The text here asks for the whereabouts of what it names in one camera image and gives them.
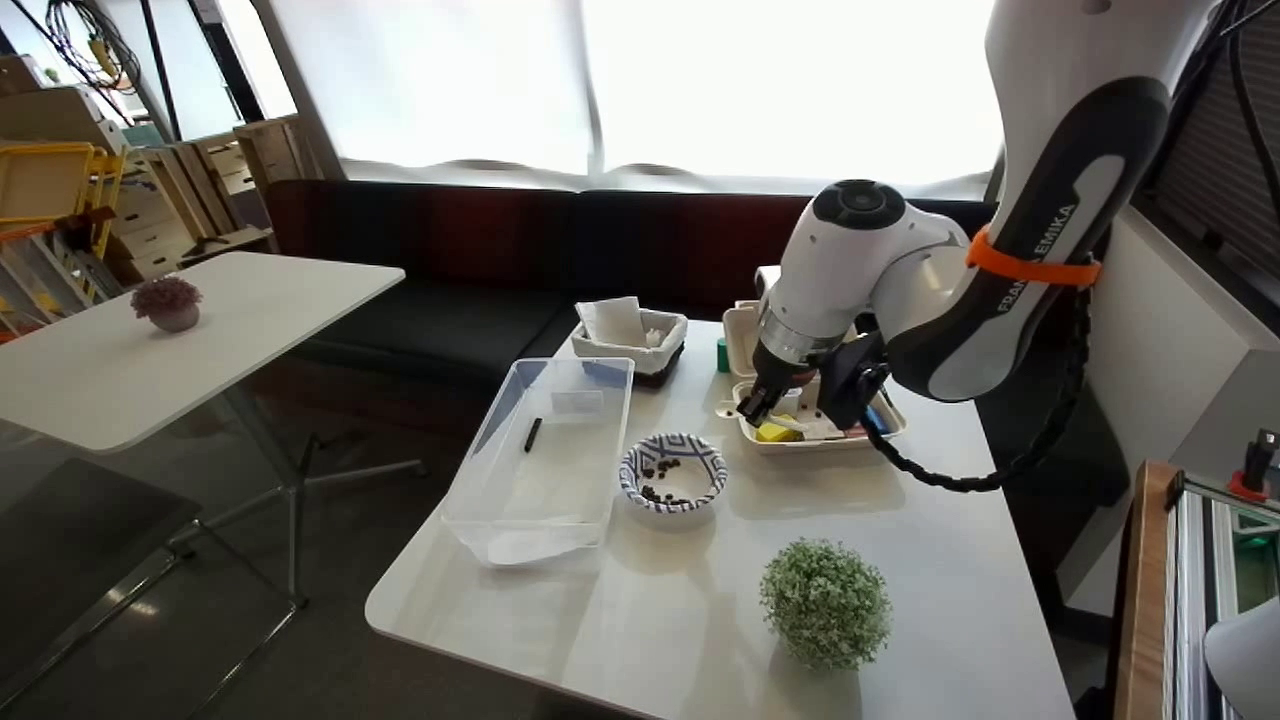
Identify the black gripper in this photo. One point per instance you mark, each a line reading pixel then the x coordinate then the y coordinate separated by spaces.
pixel 841 379

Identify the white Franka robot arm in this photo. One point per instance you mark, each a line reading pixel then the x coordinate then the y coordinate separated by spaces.
pixel 878 290

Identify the beige clamshell food pack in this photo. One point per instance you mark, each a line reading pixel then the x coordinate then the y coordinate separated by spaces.
pixel 799 405

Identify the blue patterned bowl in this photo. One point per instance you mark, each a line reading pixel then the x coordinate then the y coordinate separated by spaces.
pixel 674 476

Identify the white folding table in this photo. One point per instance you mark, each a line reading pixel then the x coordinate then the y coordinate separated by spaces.
pixel 661 618

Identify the small green potted plant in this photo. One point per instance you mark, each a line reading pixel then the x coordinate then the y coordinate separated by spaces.
pixel 825 601

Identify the black white napkin tray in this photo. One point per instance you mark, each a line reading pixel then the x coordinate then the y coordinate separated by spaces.
pixel 620 324

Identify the clear plastic bin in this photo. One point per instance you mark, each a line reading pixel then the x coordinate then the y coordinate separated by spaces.
pixel 540 469

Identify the dark sofa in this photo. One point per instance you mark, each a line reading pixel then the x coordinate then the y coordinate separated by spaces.
pixel 496 275

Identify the orange black clamp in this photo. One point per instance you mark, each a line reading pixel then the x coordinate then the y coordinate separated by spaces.
pixel 1246 484

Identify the small dark pot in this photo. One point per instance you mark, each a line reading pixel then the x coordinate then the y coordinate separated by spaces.
pixel 175 306

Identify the white side table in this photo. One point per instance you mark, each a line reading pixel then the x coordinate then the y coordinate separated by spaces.
pixel 105 379

